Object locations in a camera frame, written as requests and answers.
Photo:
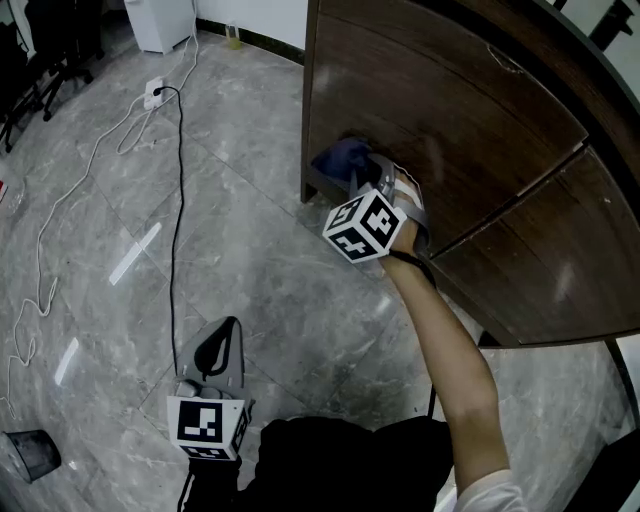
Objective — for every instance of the person's right forearm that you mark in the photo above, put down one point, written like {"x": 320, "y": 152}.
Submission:
{"x": 450, "y": 365}

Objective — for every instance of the white power strip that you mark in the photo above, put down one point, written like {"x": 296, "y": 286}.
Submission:
{"x": 154, "y": 94}

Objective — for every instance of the small yellow bottle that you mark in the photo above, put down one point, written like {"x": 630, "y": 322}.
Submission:
{"x": 233, "y": 39}

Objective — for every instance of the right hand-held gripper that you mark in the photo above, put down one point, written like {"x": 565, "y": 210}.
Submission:
{"x": 362, "y": 225}

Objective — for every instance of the person's black trousers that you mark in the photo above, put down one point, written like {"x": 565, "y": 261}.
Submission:
{"x": 350, "y": 465}

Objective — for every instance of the black mesh bin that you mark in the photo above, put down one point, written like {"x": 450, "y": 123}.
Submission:
{"x": 32, "y": 455}

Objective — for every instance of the dark blue cloth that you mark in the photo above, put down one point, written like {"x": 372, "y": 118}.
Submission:
{"x": 340, "y": 157}

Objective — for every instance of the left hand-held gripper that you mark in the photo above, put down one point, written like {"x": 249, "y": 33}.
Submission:
{"x": 200, "y": 422}

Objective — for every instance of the person's white printed shirt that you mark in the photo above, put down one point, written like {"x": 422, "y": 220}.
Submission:
{"x": 492, "y": 495}

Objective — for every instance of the black office chair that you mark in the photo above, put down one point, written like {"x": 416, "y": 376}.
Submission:
{"x": 70, "y": 50}
{"x": 20, "y": 75}

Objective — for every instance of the person's left forearm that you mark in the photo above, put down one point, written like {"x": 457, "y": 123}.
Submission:
{"x": 212, "y": 487}

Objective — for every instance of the white water dispenser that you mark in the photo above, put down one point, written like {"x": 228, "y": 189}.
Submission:
{"x": 157, "y": 25}

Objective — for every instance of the dark wooden vanity cabinet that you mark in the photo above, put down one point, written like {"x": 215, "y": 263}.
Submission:
{"x": 575, "y": 65}

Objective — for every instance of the person's right hand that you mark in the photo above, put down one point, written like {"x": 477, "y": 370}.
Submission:
{"x": 407, "y": 242}

